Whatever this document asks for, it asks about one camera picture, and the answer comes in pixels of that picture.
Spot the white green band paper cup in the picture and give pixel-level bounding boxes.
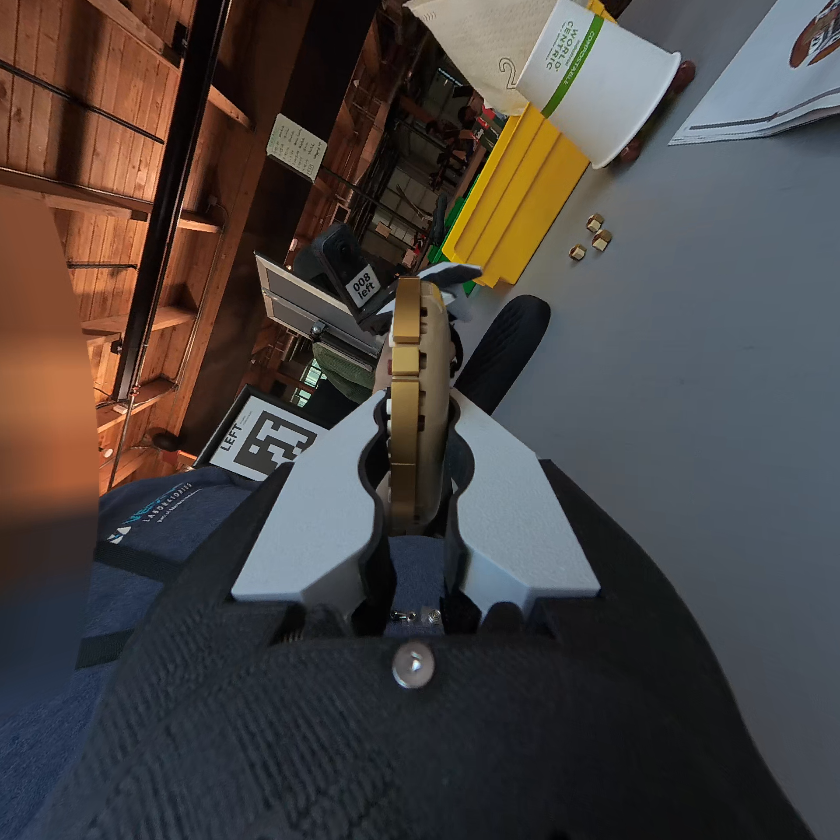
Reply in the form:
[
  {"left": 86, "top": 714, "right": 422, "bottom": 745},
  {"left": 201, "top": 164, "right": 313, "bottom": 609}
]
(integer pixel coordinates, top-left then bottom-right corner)
[{"left": 515, "top": 0, "right": 681, "bottom": 170}]

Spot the white paper napkin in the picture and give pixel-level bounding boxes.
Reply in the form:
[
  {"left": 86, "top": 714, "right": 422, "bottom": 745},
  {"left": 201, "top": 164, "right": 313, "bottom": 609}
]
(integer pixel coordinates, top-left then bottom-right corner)
[{"left": 403, "top": 0, "right": 565, "bottom": 116}]

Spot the person's blue jacket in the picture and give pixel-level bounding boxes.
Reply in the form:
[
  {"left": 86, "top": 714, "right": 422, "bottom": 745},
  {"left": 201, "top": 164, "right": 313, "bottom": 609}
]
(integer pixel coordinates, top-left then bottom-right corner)
[{"left": 0, "top": 465, "right": 454, "bottom": 840}]

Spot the lego instruction booklet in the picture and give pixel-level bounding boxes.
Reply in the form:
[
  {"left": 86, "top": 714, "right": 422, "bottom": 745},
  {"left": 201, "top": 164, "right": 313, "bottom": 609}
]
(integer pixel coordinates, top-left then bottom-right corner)
[{"left": 668, "top": 0, "right": 840, "bottom": 147}]

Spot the black framed marker sign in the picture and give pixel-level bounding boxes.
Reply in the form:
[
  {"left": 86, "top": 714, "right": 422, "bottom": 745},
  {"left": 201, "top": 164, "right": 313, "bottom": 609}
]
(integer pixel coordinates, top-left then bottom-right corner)
[{"left": 196, "top": 384, "right": 332, "bottom": 490}]

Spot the white handwritten paper sign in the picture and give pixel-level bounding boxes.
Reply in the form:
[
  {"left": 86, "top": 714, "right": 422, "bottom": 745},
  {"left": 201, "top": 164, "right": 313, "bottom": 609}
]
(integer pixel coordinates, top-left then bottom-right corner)
[{"left": 265, "top": 113, "right": 328, "bottom": 180}]

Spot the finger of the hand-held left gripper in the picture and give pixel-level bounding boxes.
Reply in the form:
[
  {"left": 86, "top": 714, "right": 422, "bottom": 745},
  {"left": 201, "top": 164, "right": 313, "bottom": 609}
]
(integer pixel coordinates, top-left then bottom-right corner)
[
  {"left": 420, "top": 264, "right": 484, "bottom": 322},
  {"left": 255, "top": 252, "right": 383, "bottom": 360}
]

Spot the green woven fabric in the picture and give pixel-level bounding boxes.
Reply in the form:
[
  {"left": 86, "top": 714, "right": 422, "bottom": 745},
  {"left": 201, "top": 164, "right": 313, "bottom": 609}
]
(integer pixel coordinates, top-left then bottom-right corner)
[{"left": 313, "top": 342, "right": 382, "bottom": 403}]

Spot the round tan gold lego base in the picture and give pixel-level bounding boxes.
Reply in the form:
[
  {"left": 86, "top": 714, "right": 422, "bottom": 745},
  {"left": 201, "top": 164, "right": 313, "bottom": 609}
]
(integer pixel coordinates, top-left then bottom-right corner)
[{"left": 377, "top": 277, "right": 462, "bottom": 536}]

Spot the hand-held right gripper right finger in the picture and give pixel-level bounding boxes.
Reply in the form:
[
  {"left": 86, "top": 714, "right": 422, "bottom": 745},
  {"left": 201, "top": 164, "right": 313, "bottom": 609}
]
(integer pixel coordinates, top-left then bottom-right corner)
[{"left": 446, "top": 387, "right": 602, "bottom": 635}]

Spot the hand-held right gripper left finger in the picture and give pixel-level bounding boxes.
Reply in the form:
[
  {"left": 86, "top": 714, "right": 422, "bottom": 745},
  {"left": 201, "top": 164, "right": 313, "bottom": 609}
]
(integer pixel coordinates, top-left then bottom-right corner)
[{"left": 231, "top": 387, "right": 396, "bottom": 636}]

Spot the yellow plastic bin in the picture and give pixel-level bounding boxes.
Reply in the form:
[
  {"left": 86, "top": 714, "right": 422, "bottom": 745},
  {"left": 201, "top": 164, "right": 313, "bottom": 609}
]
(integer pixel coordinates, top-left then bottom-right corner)
[{"left": 441, "top": 105, "right": 592, "bottom": 287}]

